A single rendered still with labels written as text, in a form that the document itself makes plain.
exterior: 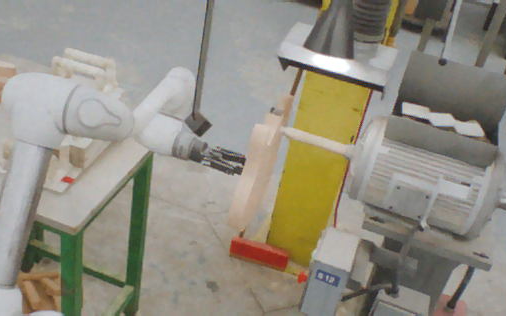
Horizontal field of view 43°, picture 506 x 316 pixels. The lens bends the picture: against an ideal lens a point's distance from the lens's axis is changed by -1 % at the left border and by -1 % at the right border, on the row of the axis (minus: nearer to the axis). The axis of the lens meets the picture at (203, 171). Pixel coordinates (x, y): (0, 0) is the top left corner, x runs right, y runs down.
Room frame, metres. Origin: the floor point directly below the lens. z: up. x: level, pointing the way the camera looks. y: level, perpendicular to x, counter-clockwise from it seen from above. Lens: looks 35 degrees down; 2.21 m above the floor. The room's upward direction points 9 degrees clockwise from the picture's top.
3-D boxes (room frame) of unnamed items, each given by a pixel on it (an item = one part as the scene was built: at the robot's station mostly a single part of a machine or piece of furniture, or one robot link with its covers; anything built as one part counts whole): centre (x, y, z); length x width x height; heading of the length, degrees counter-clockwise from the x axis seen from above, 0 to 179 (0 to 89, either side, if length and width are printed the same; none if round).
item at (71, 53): (2.04, 0.45, 1.20); 0.20 x 0.03 x 0.03; 75
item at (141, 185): (1.97, 0.22, 0.45); 0.05 x 0.05 x 0.90; 73
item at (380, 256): (1.42, -0.58, 1.02); 0.13 x 0.04 x 0.04; 73
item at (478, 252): (1.51, -0.68, 1.11); 0.36 x 0.24 x 0.04; 73
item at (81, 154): (1.84, 0.51, 0.98); 0.27 x 0.16 x 0.09; 76
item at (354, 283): (1.38, -0.48, 1.02); 0.19 x 0.04 x 0.04; 163
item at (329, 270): (1.32, -0.46, 0.99); 0.24 x 0.21 x 0.26; 73
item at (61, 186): (1.70, 0.54, 0.94); 0.27 x 0.15 x 0.01; 76
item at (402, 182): (1.52, -0.61, 1.25); 0.41 x 0.27 x 0.26; 73
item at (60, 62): (1.96, 0.48, 1.20); 0.20 x 0.03 x 0.03; 75
